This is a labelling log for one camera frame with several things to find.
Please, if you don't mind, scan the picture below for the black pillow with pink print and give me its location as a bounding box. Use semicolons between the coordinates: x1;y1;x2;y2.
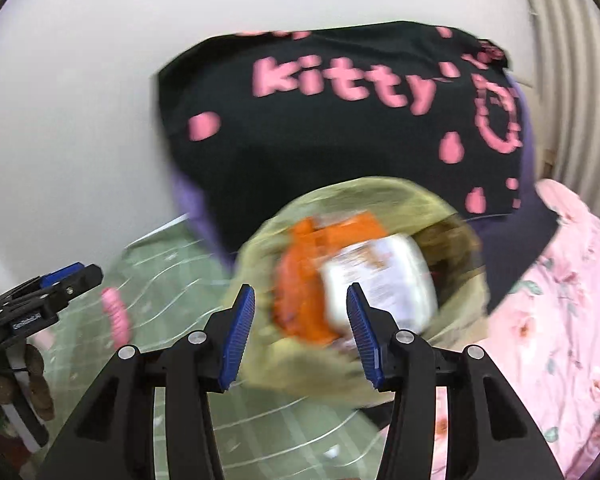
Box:
157;21;526;256

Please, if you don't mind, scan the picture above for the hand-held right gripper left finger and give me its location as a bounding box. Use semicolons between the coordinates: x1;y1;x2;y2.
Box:
42;284;257;480

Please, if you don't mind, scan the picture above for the pink floral bedsheet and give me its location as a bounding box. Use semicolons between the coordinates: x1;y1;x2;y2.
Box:
430;180;600;480

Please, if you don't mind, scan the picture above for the person's left hand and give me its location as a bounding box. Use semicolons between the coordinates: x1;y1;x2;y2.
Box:
0;342;56;421

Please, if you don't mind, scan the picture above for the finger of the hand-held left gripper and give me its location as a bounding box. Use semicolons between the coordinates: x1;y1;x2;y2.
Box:
0;262;86;308
42;265;104;313

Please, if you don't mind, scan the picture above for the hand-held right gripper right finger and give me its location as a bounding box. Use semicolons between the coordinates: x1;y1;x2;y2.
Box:
346;282;566;480

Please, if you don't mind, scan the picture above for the yellow plastic bag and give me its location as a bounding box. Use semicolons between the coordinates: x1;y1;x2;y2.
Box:
220;176;491;411

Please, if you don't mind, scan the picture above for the orange snack packet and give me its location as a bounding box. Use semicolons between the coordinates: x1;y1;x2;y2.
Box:
272;215;438;346

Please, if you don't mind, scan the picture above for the white pleated curtain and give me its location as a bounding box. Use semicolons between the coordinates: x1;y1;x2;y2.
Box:
512;0;600;221

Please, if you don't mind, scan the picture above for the small pink plastic item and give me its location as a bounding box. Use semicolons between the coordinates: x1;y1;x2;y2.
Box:
101;287;132;346

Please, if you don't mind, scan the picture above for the green checked tablecloth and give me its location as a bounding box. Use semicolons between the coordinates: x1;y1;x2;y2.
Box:
45;212;396;480

